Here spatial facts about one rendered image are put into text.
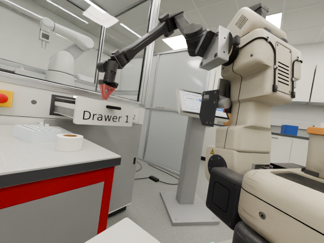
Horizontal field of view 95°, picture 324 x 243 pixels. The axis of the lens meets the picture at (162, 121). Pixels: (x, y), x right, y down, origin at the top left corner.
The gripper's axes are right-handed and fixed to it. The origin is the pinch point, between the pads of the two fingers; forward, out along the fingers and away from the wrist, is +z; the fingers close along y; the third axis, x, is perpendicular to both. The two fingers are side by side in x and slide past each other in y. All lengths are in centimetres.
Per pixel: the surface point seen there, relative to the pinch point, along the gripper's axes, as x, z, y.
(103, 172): -15.2, 23.9, 37.6
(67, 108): -15.3, 9.1, -2.0
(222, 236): 97, 85, 50
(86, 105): -13.3, 5.9, 11.8
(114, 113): 0.0, 6.6, 11.7
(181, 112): 72, -7, 2
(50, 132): -24.5, 17.4, 16.4
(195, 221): 92, 83, 28
